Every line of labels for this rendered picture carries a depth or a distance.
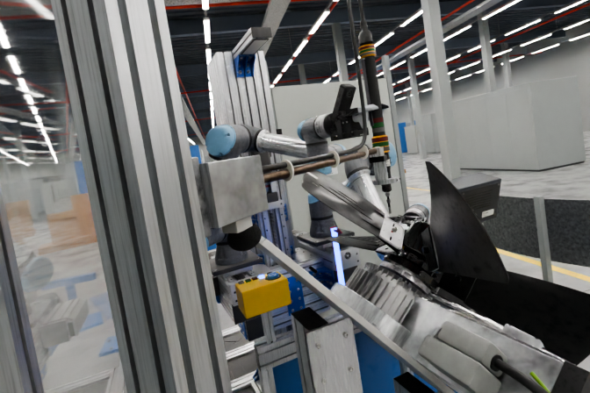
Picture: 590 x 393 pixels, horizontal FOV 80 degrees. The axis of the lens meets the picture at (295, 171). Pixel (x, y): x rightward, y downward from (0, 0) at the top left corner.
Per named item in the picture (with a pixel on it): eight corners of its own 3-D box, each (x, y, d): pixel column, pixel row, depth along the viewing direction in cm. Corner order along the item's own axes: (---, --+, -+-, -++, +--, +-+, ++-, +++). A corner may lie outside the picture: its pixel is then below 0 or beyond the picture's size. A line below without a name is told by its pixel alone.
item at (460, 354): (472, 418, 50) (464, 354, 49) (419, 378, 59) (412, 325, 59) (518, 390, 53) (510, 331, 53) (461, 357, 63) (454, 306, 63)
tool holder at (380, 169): (392, 184, 88) (387, 146, 88) (366, 187, 92) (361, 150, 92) (402, 179, 96) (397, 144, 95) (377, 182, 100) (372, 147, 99)
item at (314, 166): (248, 189, 46) (247, 178, 46) (241, 189, 46) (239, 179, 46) (379, 153, 91) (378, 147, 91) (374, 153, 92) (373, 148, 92)
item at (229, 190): (211, 239, 36) (197, 156, 35) (167, 239, 39) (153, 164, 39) (269, 215, 44) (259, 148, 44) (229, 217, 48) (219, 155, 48)
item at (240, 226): (246, 257, 42) (239, 217, 42) (221, 255, 44) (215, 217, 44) (270, 244, 46) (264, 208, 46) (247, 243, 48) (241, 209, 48)
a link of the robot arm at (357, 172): (339, 142, 141) (392, 257, 120) (362, 139, 145) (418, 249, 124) (330, 158, 151) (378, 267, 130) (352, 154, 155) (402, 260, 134)
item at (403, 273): (442, 308, 81) (447, 301, 81) (406, 274, 77) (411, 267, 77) (402, 289, 94) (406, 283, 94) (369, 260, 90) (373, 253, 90)
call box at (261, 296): (247, 324, 112) (241, 291, 111) (239, 312, 121) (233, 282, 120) (292, 308, 118) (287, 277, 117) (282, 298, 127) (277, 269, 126)
